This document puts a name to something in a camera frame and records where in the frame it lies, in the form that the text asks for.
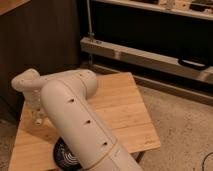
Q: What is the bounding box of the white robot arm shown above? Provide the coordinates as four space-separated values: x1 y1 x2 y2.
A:
11 69 142 171

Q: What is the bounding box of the black ceramic bowl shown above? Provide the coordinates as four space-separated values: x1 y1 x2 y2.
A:
53 138 82 171

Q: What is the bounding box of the metal pole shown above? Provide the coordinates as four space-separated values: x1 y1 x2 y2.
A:
86 0 94 41

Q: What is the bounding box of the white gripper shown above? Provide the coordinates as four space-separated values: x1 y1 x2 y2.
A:
27 90 41 110

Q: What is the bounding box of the black cable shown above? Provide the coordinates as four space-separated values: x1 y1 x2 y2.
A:
200 151 213 171

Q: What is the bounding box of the black handle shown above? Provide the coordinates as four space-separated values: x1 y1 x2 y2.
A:
178 59 210 71

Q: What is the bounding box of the wooden beam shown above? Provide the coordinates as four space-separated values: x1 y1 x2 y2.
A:
80 37 213 85

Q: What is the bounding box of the wooden shelf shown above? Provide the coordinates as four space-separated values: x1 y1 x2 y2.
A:
94 0 213 21

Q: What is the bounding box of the white plastic bottle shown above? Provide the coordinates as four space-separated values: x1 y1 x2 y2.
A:
34 108 47 125

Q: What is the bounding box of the wooden table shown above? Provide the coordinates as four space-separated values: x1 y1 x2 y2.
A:
8 73 161 171

